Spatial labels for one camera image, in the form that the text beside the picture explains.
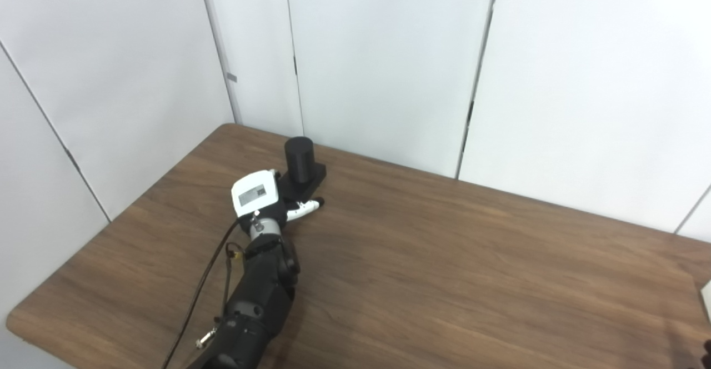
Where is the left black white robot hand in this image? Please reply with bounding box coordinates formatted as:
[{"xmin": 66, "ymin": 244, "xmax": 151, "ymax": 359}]
[{"xmin": 231, "ymin": 169, "xmax": 326, "ymax": 231}]

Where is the black peg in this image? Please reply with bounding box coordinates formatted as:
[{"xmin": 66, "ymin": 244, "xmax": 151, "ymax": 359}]
[{"xmin": 276, "ymin": 137, "xmax": 328, "ymax": 201}]

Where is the white square piece with hole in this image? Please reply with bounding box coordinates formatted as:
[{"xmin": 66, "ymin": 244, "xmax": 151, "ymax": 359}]
[{"xmin": 699, "ymin": 280, "xmax": 711, "ymax": 325}]

